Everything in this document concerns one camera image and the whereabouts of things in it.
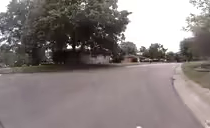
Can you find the row of distant trees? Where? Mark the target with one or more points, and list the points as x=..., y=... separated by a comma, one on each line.
x=153, y=51

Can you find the reddish brown house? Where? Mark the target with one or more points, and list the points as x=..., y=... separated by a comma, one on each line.
x=130, y=58

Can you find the grass lawn under trees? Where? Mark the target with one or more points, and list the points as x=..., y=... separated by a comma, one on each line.
x=43, y=68

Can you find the large dark green tree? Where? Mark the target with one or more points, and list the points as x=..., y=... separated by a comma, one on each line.
x=69, y=26

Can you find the grass verge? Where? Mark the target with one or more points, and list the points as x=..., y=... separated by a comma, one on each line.
x=203, y=76

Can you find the low pale house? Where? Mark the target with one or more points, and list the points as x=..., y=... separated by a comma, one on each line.
x=94, y=59

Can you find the pale concrete kerb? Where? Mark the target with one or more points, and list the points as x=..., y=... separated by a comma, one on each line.
x=196, y=96

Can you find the tall roadside tree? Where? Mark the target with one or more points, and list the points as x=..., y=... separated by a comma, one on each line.
x=203, y=33

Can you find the grey asphalt road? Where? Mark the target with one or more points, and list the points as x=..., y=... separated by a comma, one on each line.
x=93, y=96

